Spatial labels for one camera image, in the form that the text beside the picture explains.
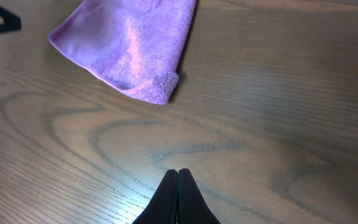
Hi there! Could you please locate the purple microfiber cloth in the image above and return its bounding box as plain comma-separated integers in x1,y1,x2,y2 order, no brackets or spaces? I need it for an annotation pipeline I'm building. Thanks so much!
48,0,196,105

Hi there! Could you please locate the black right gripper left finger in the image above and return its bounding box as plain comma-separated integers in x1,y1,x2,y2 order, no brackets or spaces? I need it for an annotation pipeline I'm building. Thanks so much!
132,169,178,224

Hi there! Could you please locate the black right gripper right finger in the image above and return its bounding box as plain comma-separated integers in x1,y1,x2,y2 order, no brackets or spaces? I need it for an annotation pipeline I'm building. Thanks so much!
177,169,220,224

